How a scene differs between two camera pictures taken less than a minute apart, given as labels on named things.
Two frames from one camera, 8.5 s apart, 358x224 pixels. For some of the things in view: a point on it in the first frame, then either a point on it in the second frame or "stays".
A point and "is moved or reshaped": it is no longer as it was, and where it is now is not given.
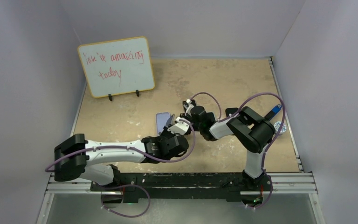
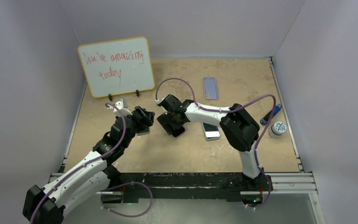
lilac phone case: (161, 118) is moved or reshaped
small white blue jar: (277, 126) stays
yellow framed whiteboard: (117, 66) stays
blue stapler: (273, 112) stays
